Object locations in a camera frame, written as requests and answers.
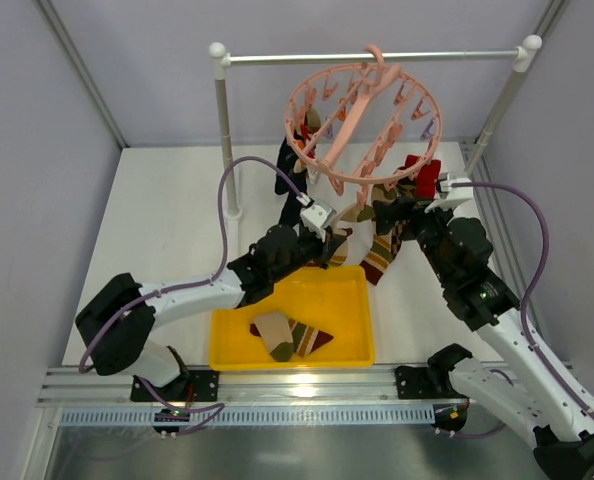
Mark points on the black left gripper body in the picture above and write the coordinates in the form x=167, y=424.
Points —
x=327, y=245

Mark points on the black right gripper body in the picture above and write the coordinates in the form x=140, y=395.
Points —
x=407, y=214

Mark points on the beige striped sock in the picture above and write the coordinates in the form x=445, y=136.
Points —
x=342, y=226
x=285, y=337
x=382, y=253

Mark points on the navy blue sock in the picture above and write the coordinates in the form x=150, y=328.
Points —
x=290, y=164

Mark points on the pink round clip hanger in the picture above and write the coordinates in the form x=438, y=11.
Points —
x=379, y=124

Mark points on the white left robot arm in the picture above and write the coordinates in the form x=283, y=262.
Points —
x=116, y=324

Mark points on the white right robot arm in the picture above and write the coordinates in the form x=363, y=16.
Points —
x=549, y=409

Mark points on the red sock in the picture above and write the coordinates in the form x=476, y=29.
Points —
x=423, y=182

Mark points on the yellow plastic tray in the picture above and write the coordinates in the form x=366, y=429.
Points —
x=330, y=311

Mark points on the orange brown argyle sock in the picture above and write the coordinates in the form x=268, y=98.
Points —
x=310, y=125

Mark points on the white metal drying rack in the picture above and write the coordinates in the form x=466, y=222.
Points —
x=222, y=61

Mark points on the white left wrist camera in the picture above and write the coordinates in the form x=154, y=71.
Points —
x=316, y=215

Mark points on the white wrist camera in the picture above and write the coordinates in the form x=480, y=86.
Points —
x=453, y=189
x=316, y=215

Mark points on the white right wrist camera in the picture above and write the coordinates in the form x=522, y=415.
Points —
x=453, y=189

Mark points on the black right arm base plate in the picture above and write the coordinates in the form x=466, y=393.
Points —
x=417, y=383

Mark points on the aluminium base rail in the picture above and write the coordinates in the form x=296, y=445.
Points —
x=65, y=386

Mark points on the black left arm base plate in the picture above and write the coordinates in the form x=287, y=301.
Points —
x=193, y=386

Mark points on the white slotted cable duct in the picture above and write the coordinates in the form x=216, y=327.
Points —
x=257, y=415

